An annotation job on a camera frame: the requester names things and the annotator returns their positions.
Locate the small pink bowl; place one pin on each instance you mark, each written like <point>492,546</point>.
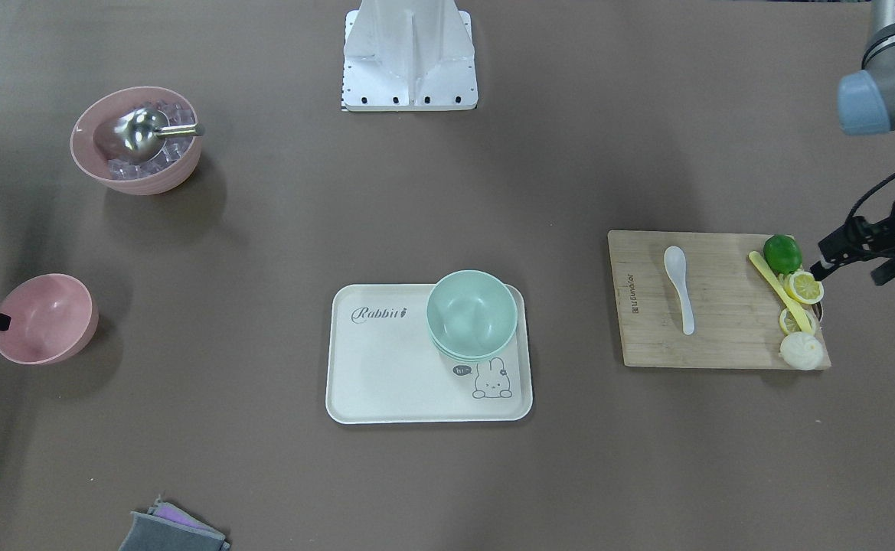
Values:
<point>52,318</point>

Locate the white ceramic spoon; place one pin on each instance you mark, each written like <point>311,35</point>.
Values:
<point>676,269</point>

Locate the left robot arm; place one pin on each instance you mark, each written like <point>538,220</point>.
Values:
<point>866,106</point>

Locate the large pink bowl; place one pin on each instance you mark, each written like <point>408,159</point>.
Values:
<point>171,166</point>

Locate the green bowl stack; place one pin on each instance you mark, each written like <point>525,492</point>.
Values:
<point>471,316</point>

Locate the lemon slice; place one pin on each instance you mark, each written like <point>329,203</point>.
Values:
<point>803,287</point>
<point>789,325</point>

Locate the green lime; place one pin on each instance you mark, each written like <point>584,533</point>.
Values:
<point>782,254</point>

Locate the bamboo cutting board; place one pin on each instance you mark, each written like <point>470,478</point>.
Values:
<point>736,312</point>

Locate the clear ice cubes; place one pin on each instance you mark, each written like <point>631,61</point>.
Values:
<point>174,149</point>

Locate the metal ice scoop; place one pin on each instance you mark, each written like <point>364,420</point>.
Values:
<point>140,135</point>

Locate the grey folded cloth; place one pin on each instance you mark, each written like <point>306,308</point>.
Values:
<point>165,526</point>

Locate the white serving tray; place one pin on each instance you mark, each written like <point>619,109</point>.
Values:
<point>384,368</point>

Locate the white camera mast base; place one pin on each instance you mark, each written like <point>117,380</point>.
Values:
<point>408,56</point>

